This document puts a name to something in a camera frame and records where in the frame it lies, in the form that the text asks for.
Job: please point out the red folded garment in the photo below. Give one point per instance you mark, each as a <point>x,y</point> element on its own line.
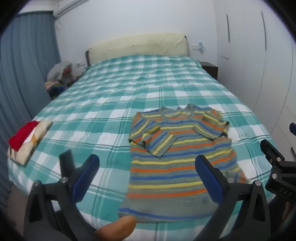
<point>22,135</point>

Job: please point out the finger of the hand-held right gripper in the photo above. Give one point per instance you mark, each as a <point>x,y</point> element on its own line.
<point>270,150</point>
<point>293,128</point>

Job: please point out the striped multicolour shirt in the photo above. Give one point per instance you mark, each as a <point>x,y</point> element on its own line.
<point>166,166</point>

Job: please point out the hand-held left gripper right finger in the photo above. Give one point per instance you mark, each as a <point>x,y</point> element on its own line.
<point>208,182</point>

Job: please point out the small wall shelf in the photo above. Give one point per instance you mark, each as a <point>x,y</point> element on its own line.
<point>200,47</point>

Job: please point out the person's left hand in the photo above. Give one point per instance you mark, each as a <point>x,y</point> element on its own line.
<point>116,228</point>

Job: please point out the bed with green plaid sheet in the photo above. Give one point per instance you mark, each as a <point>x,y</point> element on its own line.
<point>104,104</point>

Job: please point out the blue curtain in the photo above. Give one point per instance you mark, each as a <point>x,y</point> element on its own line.
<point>23,69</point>

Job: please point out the pile of clothes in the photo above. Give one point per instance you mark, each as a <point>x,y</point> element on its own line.
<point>59,74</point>

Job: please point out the cream padded headboard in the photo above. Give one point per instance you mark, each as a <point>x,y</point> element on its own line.
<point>138,45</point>

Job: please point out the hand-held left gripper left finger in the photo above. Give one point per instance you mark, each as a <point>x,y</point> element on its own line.
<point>85,177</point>

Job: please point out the white wardrobe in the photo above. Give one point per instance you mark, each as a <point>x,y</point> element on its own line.
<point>245,69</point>

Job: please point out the dark wooden nightstand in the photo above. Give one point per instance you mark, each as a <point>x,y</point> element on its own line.
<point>210,69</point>

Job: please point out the cream patterned folded garment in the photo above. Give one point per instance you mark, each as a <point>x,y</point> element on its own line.
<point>34,141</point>

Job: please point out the white air conditioner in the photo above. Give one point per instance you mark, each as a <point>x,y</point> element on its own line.
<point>69,7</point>

